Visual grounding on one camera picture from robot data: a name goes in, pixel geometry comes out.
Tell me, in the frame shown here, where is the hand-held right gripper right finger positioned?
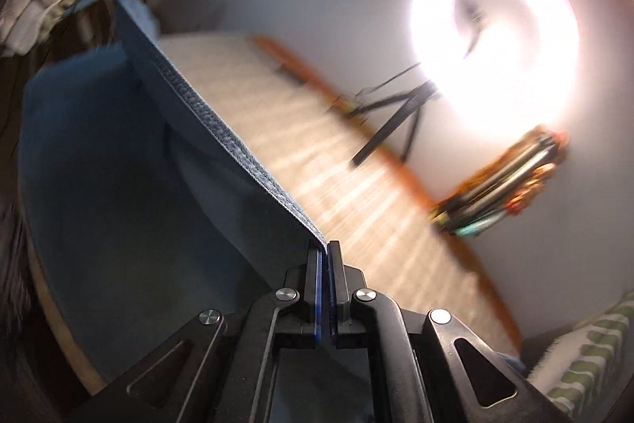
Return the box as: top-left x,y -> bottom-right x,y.
328,241 -> 570,423

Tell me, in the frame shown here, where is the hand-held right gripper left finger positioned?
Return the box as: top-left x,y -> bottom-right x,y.
67,241 -> 328,423

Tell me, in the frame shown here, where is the blue towel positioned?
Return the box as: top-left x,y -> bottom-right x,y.
17,0 -> 328,396

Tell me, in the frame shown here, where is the person's left hand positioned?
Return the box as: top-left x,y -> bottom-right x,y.
0,0 -> 85,57

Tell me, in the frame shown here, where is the beige plaid blanket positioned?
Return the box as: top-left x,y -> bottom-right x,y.
156,31 -> 516,349

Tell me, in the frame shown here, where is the orange bed sheet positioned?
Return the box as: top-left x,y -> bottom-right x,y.
252,35 -> 523,354

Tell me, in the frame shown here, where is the black tripod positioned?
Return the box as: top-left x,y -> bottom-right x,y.
349,61 -> 441,167

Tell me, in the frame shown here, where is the green striped cloth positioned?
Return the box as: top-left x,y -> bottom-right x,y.
525,299 -> 634,419

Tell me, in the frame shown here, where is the bright tripod light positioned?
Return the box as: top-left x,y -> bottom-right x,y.
409,0 -> 580,131

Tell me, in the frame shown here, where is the person's dark hair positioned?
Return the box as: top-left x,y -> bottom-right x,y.
0,200 -> 35,354

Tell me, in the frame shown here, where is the colourful wall hanging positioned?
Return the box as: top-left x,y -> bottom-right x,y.
428,126 -> 570,238

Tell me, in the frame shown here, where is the wooden bed frame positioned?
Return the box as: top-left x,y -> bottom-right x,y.
25,230 -> 107,396

